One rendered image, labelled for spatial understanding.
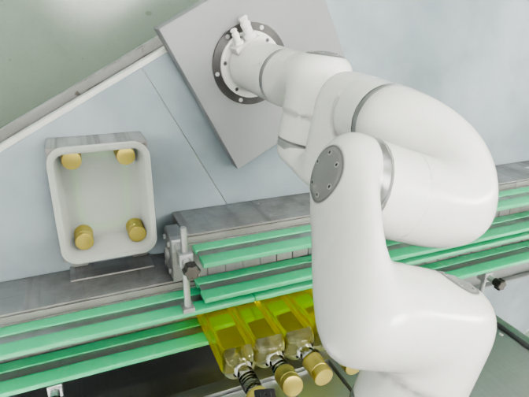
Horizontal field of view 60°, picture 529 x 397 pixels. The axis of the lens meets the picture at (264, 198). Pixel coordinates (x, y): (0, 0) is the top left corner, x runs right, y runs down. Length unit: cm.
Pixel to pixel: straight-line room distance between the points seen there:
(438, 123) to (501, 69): 95
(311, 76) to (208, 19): 31
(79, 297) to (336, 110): 60
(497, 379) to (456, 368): 76
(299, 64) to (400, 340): 43
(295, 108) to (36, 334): 58
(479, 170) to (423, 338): 18
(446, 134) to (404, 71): 73
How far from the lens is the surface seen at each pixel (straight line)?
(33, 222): 99
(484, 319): 39
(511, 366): 120
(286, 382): 76
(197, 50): 89
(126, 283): 95
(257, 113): 96
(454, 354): 38
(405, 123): 47
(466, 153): 46
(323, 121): 57
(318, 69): 65
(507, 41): 141
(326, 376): 81
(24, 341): 89
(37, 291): 98
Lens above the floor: 166
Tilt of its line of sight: 59 degrees down
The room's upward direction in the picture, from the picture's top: 132 degrees clockwise
